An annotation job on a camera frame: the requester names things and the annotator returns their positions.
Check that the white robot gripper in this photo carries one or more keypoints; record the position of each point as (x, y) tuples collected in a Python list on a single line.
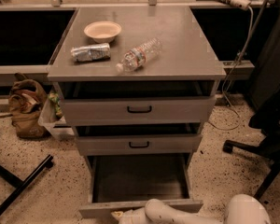
[(131, 217)]

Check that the grey bottom drawer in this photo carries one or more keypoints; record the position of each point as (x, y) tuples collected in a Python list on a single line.
[(124, 182)]

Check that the grey drawer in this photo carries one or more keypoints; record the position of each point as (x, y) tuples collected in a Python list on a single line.
[(137, 139), (124, 182), (135, 102)]

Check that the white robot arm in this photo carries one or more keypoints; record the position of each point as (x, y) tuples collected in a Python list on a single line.
[(240, 209)]

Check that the grey middle drawer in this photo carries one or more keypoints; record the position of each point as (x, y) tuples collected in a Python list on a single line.
[(137, 139)]

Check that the grey top drawer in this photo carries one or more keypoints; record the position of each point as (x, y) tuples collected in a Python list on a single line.
[(135, 102)]

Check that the grey drawer cabinet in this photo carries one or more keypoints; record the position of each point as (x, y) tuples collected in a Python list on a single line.
[(185, 56)]

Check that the black metal stand base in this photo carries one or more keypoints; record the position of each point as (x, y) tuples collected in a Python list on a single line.
[(21, 185)]

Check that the clear plastic bin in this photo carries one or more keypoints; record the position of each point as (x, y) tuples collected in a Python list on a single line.
[(52, 119)]

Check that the clear plastic water bottle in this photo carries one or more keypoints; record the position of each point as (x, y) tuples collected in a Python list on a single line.
[(140, 55)]

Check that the brown paper bag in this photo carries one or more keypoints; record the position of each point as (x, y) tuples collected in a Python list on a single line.
[(26, 101)]

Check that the silver foil snack bag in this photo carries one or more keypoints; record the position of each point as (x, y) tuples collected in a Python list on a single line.
[(91, 53)]

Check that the beige paper bowl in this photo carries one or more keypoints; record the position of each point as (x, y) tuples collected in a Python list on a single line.
[(102, 31)]

